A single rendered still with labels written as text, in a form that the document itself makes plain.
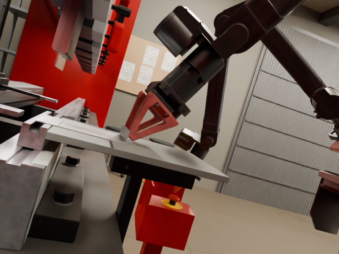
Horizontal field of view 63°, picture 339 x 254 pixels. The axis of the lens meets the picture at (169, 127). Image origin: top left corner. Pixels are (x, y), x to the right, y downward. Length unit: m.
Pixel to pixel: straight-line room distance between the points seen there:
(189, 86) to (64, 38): 0.20
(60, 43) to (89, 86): 2.20
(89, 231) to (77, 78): 2.24
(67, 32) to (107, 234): 0.28
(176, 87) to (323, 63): 5.36
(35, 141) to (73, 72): 2.23
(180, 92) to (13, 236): 0.30
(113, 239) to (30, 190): 0.15
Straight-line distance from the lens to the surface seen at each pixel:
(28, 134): 0.39
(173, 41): 0.47
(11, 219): 0.35
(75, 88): 2.60
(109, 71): 2.61
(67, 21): 0.41
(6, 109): 0.44
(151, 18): 4.69
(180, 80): 0.45
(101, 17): 0.47
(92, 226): 0.44
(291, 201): 5.74
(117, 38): 0.61
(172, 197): 0.93
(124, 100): 4.49
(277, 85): 5.21
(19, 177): 0.33
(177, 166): 0.39
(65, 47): 0.40
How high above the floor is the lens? 1.06
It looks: 3 degrees down
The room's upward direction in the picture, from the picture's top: 17 degrees clockwise
